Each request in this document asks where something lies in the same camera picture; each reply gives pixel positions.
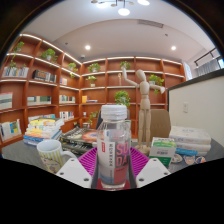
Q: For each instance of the white wall poster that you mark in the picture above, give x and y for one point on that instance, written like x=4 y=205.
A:
x=187 y=71

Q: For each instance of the white wall switch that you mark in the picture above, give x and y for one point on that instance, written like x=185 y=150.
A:
x=185 y=107

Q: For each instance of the branched ceiling lamp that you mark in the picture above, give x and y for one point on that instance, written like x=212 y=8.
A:
x=123 y=6

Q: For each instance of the black track light rail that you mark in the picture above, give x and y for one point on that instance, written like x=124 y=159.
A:
x=204 y=56

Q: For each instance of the dark office chair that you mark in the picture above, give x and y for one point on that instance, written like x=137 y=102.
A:
x=99 y=122

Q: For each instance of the green white box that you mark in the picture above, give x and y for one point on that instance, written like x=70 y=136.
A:
x=161 y=150

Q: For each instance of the yellow striped printed mug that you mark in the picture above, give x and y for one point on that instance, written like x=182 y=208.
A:
x=50 y=156

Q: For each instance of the stack of white books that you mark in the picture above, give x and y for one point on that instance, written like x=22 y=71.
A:
x=190 y=138

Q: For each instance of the brown chair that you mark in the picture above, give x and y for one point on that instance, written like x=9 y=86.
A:
x=160 y=123

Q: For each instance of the wooden artist mannequin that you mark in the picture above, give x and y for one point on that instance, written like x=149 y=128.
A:
x=144 y=103

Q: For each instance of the ceiling air vent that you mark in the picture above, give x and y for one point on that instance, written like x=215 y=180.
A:
x=150 y=23

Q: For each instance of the small colourful round badge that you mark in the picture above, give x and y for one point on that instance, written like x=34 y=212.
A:
x=201 y=160

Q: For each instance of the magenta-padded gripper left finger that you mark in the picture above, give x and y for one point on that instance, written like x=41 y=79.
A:
x=75 y=171

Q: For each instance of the stack of colourful books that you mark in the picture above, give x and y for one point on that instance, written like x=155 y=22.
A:
x=43 y=130

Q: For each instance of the window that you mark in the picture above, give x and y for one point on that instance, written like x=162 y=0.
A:
x=221 y=63

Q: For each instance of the clear plastic drink bottle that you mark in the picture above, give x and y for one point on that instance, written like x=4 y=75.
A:
x=113 y=150

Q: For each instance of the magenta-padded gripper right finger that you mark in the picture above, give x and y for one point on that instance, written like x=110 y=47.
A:
x=153 y=171

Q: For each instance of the orange wooden shelf unit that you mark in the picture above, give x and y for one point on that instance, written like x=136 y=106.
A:
x=66 y=93

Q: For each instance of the grey curtain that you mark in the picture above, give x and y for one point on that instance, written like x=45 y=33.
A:
x=208 y=66

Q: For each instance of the recessed ceiling spotlight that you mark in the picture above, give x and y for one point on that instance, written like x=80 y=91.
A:
x=87 y=47
x=173 y=48

